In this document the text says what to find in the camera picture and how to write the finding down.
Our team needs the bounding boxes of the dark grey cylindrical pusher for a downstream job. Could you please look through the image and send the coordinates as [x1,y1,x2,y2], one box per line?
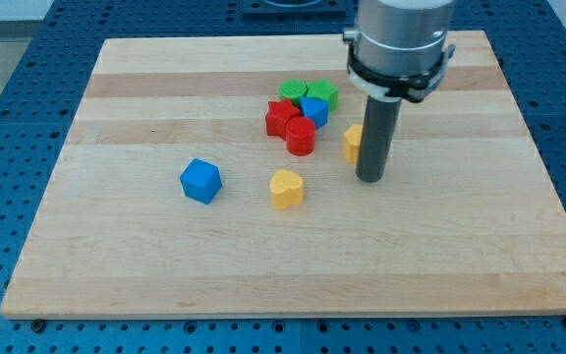
[356,96,401,183]

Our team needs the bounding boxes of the yellow hexagon block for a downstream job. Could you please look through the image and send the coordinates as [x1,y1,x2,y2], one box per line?
[343,124,363,163]

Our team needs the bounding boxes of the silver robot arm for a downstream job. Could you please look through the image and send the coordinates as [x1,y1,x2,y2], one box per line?
[342,0,455,183]

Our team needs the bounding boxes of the blue triangle block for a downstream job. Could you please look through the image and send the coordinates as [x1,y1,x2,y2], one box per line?
[300,96,329,129]

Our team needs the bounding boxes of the green star block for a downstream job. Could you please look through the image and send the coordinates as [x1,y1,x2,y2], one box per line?
[307,79,339,111]

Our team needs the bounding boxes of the red cylinder block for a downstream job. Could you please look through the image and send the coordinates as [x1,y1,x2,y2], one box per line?
[286,116,316,156]

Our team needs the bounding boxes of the green cylinder block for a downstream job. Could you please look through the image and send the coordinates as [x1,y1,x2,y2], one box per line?
[279,79,308,106]

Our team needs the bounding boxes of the red star block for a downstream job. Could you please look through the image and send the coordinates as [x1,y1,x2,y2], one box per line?
[264,99,301,141]

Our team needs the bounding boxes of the yellow heart block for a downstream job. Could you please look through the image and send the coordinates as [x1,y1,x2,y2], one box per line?
[269,170,305,210]

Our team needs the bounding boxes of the wooden board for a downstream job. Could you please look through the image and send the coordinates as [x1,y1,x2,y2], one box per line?
[0,30,566,320]

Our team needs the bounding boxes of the blue cube block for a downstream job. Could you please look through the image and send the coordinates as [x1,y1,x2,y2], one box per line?
[179,158,222,205]

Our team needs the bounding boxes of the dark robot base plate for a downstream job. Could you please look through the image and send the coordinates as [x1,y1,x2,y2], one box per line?
[240,0,348,17]

